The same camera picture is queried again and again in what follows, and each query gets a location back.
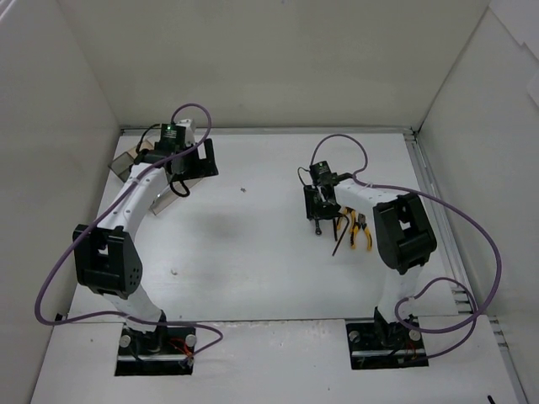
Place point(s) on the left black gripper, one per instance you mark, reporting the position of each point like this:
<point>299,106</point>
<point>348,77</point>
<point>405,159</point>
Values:
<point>201,158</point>

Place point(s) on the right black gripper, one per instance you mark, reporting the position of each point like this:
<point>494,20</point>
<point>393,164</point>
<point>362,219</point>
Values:
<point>318,206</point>

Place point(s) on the small silver ratchet wrench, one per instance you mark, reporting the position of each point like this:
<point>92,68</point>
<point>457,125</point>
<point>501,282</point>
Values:
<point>318,230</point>

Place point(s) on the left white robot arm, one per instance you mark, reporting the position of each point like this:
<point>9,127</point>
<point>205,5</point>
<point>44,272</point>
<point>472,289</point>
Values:
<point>106,259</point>

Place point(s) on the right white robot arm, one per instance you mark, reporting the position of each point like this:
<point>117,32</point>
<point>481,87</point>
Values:
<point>395,224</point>

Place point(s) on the long brown hex key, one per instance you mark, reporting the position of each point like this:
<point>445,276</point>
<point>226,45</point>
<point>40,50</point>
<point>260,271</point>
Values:
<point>339,235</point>

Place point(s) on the clear plastic organizer box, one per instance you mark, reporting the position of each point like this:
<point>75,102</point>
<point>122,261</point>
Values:
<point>129,164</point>

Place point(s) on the yellow handled cutting pliers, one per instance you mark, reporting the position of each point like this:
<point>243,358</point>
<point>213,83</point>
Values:
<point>341,222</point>

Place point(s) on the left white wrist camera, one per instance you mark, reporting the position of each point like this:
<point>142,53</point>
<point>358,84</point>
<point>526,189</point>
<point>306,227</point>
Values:
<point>186,132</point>

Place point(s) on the yellow handled needle-nose pliers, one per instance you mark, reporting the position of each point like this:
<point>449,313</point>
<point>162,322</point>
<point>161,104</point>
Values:
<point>358,226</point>

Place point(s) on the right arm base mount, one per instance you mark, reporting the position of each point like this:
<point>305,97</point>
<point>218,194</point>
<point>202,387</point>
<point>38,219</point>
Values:
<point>404,350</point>

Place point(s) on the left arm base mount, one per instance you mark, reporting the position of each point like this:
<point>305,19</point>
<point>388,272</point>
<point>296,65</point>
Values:
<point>164,352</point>

